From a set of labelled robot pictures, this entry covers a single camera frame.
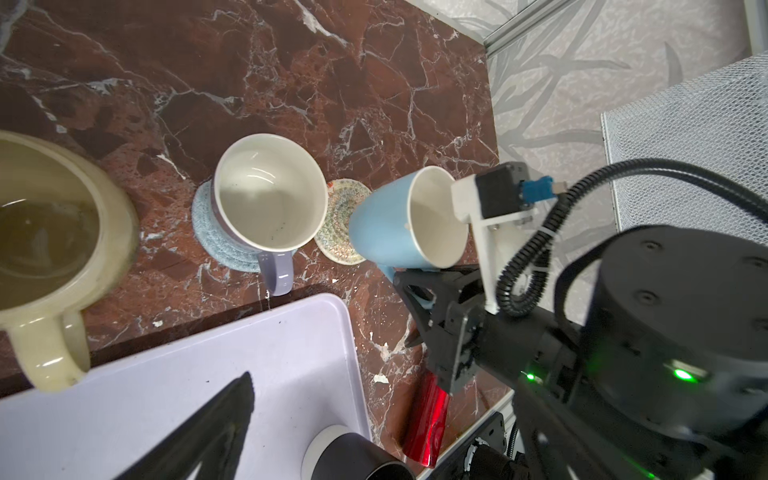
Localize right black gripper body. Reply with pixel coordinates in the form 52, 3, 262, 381
419, 288, 564, 396

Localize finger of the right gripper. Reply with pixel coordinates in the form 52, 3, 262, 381
393, 264, 485, 348

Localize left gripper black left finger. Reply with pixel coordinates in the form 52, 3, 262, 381
119, 372, 255, 479

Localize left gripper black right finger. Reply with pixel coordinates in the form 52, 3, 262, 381
513, 377, 654, 479

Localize white mug blue handle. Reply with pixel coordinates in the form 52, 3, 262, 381
349, 166, 469, 281

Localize white patterned woven coaster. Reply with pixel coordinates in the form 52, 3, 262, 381
314, 179, 371, 266

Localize black mug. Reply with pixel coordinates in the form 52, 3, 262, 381
301, 425, 415, 480

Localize white mug purple handle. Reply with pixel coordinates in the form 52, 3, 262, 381
210, 133, 329, 296

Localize grey blue woven coaster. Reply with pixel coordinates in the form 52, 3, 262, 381
191, 181, 260, 273

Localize beige ceramic mug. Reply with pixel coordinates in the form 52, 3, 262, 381
1, 131, 138, 392

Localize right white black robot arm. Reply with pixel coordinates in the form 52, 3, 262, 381
393, 158, 767, 479

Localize red spray bottle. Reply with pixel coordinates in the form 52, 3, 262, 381
402, 370, 451, 469

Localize lilac plastic tray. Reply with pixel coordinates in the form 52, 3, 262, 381
1, 294, 370, 479

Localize white wire basket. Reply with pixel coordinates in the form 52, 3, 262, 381
601, 53, 767, 244

